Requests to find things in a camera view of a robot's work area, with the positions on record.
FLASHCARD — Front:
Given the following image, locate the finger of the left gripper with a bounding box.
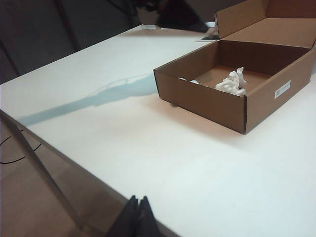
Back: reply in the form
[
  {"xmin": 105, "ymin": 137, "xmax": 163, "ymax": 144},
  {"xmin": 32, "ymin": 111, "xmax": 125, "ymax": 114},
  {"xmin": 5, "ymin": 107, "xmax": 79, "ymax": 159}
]
[{"xmin": 156, "ymin": 0, "xmax": 209, "ymax": 33}]

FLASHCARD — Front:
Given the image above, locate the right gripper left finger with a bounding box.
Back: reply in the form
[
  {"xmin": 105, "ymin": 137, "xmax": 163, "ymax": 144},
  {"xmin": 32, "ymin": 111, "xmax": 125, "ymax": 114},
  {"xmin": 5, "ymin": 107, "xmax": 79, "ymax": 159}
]
[{"xmin": 105, "ymin": 195, "xmax": 141, "ymax": 237}]

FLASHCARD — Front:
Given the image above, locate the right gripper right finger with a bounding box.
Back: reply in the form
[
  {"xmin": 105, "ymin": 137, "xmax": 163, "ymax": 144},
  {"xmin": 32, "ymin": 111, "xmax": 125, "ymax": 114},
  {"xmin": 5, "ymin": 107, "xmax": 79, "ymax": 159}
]
[{"xmin": 134, "ymin": 195, "xmax": 159, "ymax": 237}]

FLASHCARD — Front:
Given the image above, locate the small white paper ball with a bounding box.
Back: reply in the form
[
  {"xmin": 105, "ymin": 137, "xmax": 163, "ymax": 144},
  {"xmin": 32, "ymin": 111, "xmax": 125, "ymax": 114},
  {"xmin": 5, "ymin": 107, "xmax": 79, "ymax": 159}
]
[{"xmin": 178, "ymin": 77, "xmax": 200, "ymax": 85}]

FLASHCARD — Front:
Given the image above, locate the large white paper ball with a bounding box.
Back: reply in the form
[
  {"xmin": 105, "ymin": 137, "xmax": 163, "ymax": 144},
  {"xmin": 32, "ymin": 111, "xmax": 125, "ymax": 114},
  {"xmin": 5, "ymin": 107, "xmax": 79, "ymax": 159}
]
[{"xmin": 214, "ymin": 67, "xmax": 248, "ymax": 97}]

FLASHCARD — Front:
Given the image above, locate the brown cardboard box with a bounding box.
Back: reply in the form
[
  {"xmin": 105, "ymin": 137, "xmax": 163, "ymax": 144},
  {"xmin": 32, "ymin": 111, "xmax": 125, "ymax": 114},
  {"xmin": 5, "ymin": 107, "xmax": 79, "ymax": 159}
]
[{"xmin": 153, "ymin": 0, "xmax": 316, "ymax": 135}]

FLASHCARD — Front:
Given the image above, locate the thin black floor cable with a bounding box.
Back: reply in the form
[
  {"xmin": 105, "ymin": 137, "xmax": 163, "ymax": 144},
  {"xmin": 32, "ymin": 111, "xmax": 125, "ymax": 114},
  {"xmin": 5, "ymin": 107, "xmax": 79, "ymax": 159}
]
[{"xmin": 0, "ymin": 128, "xmax": 42, "ymax": 165}]

